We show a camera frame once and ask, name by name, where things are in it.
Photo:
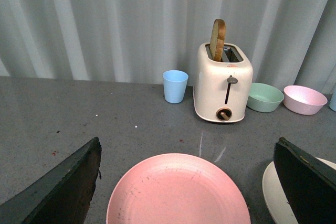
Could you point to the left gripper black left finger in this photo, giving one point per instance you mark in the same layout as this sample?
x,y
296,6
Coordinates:
x,y
62,195

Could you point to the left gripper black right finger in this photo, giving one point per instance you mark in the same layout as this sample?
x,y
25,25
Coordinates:
x,y
308,183

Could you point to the pink plate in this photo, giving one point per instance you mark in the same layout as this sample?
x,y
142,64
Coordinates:
x,y
176,188

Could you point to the cream plate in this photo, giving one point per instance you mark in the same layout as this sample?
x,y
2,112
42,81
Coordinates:
x,y
275,198

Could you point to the light blue cup right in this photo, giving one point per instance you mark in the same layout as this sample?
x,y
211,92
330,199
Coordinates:
x,y
332,104

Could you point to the light blue cup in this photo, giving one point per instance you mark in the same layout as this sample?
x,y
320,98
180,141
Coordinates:
x,y
332,104
174,82

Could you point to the pink bowl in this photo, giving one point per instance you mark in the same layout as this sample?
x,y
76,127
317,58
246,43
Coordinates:
x,y
303,100

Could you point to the green bowl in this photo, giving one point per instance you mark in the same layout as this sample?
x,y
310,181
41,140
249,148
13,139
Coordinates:
x,y
264,98

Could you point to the cream toaster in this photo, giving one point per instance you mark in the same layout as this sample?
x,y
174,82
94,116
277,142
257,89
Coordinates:
x,y
222,88

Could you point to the light blue cup left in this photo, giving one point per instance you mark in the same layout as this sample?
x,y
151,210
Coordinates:
x,y
174,82

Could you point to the toast slice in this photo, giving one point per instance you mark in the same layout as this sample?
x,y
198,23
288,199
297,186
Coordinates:
x,y
217,39

